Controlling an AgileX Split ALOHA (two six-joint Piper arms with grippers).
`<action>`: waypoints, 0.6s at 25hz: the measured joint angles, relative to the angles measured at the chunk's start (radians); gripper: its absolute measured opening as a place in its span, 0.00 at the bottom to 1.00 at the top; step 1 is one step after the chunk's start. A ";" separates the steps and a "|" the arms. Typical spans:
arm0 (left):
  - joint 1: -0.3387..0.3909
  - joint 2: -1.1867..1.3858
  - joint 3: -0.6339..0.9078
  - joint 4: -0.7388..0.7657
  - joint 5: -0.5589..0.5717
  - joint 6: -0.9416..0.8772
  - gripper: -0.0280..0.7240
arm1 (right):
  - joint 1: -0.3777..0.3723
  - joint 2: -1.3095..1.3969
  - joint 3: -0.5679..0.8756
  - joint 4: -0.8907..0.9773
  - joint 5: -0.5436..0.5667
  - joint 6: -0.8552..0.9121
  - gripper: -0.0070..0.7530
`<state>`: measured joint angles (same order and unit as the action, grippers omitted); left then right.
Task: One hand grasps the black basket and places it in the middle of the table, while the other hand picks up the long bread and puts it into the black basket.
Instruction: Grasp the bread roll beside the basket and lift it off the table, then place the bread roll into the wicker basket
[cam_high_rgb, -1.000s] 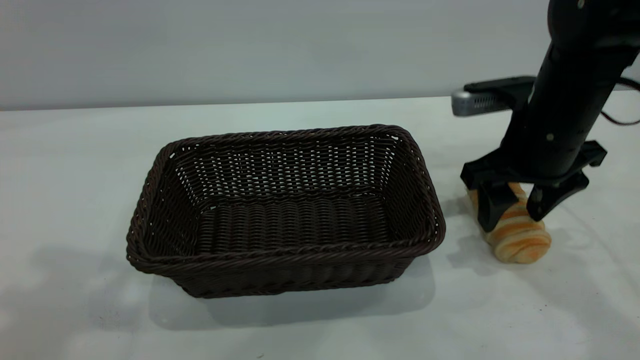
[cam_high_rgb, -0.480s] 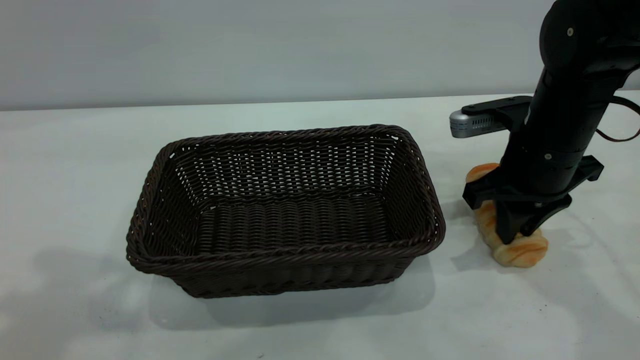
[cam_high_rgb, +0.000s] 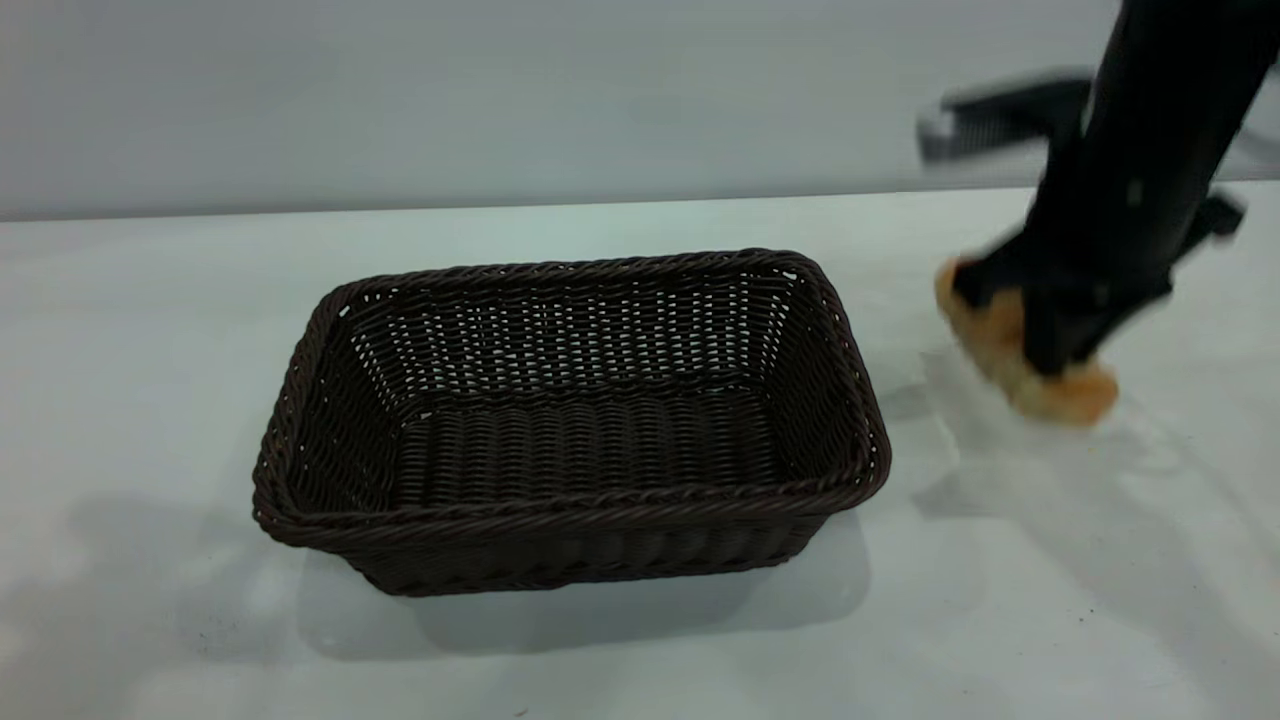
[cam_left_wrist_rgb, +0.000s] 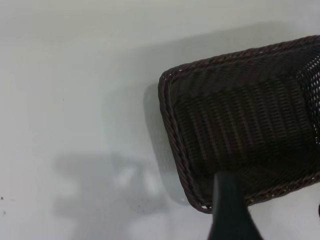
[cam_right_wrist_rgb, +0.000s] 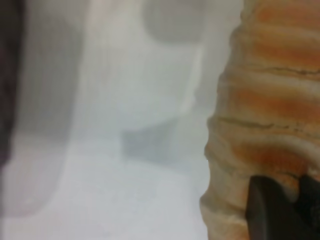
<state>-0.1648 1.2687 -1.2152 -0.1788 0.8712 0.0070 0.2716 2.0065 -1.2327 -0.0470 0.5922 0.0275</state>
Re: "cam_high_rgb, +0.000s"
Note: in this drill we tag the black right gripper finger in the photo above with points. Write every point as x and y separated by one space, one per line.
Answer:
1125 315
1062 340

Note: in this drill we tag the black woven wicker basket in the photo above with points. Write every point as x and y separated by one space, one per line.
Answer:
560 450

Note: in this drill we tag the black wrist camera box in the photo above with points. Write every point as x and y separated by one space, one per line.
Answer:
990 120

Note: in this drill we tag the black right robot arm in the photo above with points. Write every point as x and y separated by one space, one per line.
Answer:
1170 100

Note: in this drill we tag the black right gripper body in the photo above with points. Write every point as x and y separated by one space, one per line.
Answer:
1100 272

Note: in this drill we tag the striped orange bread roll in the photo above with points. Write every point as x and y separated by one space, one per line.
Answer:
1000 345

